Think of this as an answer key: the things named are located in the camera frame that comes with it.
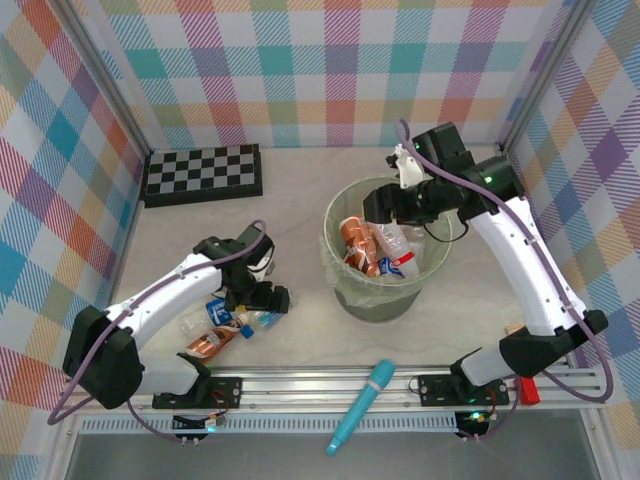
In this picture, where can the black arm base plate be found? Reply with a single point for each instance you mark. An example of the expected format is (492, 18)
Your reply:
(225, 392)
(435, 390)

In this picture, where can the cola bottle blue cap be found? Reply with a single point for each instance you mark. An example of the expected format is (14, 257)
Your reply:
(390, 266)

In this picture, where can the copper coffee bottle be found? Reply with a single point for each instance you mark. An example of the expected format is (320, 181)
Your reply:
(210, 345)
(360, 240)

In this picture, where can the grey mesh waste bin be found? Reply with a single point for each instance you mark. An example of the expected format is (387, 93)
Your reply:
(375, 310)

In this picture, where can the aluminium frame post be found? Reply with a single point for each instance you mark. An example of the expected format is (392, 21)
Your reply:
(545, 75)
(105, 75)

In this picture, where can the small circuit board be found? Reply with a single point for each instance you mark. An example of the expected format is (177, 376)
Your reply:
(200, 424)
(472, 421)

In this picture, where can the small wooden piece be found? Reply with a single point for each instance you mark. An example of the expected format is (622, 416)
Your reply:
(515, 329)

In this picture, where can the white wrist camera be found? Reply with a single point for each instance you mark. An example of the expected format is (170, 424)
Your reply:
(410, 167)
(262, 260)

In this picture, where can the red block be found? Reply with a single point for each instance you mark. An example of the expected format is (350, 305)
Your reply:
(531, 392)

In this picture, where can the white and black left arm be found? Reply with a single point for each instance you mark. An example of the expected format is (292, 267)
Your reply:
(165, 300)

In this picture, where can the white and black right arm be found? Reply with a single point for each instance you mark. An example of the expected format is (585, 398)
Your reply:
(530, 265)

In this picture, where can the aluminium rail frame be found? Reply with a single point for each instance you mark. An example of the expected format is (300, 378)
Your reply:
(310, 387)

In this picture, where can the teal marker pen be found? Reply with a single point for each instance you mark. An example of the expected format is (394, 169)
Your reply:
(372, 387)

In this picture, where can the clear bottle blue red label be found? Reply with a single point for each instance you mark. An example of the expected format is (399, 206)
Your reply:
(265, 320)

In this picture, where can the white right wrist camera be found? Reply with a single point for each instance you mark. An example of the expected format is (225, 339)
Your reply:
(410, 167)

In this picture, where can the black and silver chessboard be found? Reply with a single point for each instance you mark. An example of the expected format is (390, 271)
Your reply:
(200, 175)

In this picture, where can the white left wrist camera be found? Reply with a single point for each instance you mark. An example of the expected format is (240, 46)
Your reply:
(262, 260)

